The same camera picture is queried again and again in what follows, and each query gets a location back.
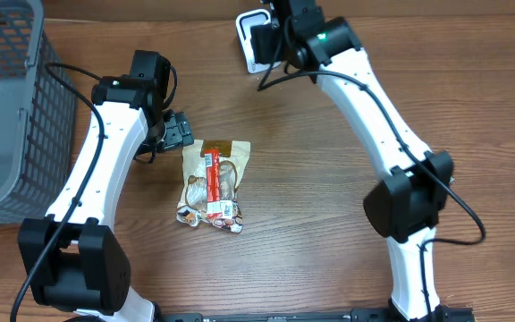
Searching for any brown cookie snack bag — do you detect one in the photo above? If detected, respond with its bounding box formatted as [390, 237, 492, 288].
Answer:
[176, 140, 251, 233]

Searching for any red snack bar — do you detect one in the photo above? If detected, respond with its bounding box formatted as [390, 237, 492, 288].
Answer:
[204, 148, 233, 220]

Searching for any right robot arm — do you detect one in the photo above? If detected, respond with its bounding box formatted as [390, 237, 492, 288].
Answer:
[249, 1, 455, 321]

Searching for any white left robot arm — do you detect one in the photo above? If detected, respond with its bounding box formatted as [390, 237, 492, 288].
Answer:
[10, 50, 194, 321]

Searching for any white barcode scanner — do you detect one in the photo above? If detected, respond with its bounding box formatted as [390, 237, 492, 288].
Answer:
[235, 9, 281, 74]

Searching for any grey plastic mesh basket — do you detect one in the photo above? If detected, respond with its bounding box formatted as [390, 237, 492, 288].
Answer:
[0, 1, 77, 225]

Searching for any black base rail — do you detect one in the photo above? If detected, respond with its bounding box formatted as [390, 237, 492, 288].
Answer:
[154, 306, 476, 322]

